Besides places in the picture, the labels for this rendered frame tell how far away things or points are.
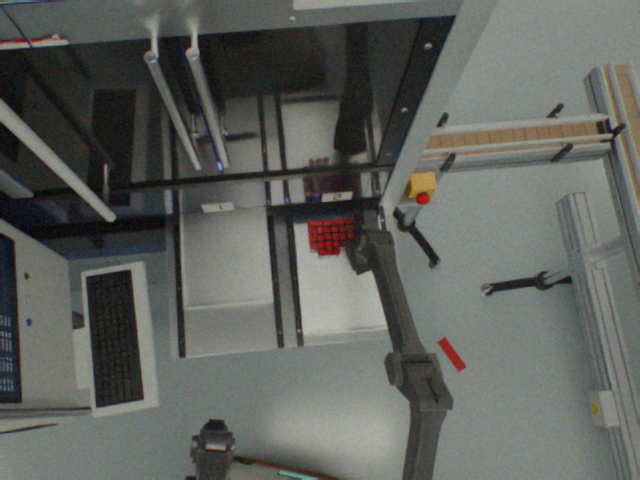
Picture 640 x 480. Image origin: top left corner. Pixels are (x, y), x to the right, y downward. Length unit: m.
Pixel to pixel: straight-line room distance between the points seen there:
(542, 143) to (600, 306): 0.69
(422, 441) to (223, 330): 0.74
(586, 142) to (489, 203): 0.94
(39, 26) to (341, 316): 1.12
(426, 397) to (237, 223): 0.86
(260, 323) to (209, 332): 0.15
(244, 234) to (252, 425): 1.06
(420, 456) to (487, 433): 1.48
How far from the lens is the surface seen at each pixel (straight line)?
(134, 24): 0.93
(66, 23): 0.94
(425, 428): 1.20
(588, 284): 2.31
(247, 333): 1.70
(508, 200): 2.90
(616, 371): 2.30
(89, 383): 1.87
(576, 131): 2.02
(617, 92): 2.10
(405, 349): 1.24
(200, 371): 2.60
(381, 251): 1.40
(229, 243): 1.76
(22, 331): 1.58
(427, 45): 1.04
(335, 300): 1.71
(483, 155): 1.88
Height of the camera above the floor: 2.56
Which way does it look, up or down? 75 degrees down
